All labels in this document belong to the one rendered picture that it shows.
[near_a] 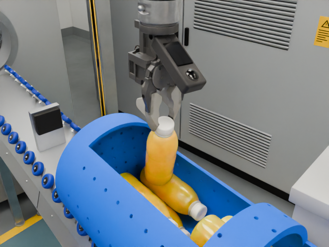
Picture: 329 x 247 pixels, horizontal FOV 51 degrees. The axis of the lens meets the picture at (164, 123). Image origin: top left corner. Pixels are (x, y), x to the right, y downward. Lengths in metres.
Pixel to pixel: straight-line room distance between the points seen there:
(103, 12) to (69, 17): 4.42
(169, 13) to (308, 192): 0.45
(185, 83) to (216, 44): 1.67
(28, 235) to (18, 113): 0.96
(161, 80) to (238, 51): 1.54
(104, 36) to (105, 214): 0.87
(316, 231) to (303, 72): 1.29
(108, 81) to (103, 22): 0.24
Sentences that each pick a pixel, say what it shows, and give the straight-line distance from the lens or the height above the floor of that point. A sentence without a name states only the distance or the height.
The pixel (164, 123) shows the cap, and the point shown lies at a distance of 0.69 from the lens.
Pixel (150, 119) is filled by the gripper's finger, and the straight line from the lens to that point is 0.66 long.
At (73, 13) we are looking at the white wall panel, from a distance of 5.74.
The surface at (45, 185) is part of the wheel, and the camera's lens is 1.07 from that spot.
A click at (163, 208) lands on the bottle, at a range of 0.77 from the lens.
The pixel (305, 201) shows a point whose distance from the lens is 0.77.
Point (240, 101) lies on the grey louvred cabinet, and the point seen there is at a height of 0.62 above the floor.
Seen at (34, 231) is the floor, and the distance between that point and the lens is 2.31.
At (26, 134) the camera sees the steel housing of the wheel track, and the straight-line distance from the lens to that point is 1.40.
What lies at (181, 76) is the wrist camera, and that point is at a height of 1.41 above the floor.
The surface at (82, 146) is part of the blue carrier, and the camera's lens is 0.76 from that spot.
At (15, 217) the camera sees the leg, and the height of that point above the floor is 0.08.
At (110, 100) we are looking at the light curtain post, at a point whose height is 0.96.
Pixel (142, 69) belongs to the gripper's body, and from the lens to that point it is 0.65.
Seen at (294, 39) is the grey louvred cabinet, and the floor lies 1.08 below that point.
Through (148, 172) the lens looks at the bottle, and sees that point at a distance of 0.80.
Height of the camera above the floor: 1.63
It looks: 31 degrees down
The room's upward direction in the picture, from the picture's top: straight up
